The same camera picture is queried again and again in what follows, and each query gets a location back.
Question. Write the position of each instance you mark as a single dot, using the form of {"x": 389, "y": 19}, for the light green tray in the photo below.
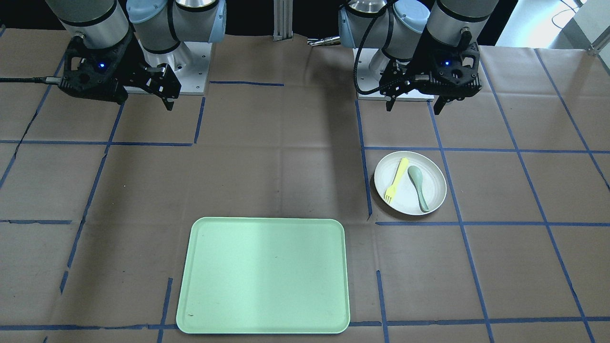
{"x": 264, "y": 276}

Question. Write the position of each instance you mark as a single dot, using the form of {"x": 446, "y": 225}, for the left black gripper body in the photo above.
{"x": 403, "y": 69}

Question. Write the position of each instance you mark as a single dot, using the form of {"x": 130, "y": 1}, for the aluminium frame post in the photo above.
{"x": 283, "y": 20}

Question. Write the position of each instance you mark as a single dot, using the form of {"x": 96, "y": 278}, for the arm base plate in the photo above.
{"x": 372, "y": 63}
{"x": 190, "y": 61}

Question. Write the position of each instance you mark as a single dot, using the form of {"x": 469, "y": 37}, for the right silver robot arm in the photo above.
{"x": 159, "y": 47}

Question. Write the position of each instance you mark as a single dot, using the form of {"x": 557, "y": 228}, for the yellow plastic fork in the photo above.
{"x": 391, "y": 191}

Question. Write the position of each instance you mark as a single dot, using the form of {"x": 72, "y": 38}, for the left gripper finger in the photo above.
{"x": 393, "y": 83}
{"x": 439, "y": 104}

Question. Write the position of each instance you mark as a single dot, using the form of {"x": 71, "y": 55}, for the white round plate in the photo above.
{"x": 434, "y": 184}

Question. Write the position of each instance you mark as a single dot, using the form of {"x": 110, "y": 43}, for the pale green plastic spoon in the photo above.
{"x": 417, "y": 179}

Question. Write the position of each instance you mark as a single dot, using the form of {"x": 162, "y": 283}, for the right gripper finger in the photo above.
{"x": 163, "y": 83}

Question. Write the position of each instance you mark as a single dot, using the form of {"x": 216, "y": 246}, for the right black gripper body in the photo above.
{"x": 135, "y": 68}

